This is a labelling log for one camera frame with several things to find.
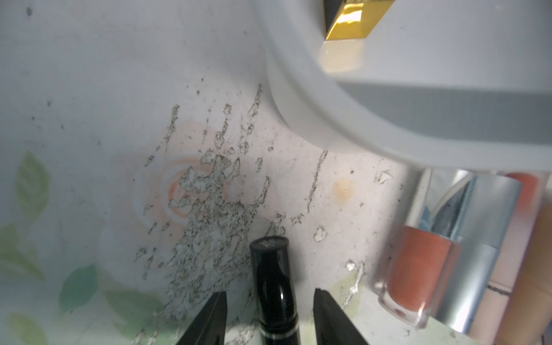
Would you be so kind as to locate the tan lipstick tube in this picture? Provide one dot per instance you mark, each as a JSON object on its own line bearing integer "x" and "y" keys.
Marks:
{"x": 528, "y": 313}

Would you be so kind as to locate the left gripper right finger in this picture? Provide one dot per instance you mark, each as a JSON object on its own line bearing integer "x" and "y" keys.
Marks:
{"x": 332, "y": 325}

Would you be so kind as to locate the white plastic storage box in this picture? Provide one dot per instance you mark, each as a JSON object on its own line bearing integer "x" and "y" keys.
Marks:
{"x": 452, "y": 84}

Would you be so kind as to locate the floral table mat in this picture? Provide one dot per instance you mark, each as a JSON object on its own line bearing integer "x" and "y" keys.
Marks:
{"x": 142, "y": 151}

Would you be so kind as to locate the pink lip gloss tube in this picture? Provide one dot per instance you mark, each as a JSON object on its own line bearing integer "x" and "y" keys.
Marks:
{"x": 501, "y": 283}

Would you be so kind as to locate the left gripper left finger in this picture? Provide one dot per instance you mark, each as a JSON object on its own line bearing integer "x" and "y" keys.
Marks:
{"x": 209, "y": 326}

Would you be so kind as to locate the red lip gloss tube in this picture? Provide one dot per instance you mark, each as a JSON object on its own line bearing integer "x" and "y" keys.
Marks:
{"x": 418, "y": 259}

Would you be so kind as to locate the gold black lipstick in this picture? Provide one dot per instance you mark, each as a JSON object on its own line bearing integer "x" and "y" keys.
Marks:
{"x": 353, "y": 19}

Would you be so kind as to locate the silver lip gloss tube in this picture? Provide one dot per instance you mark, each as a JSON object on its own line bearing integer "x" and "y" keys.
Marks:
{"x": 475, "y": 215}

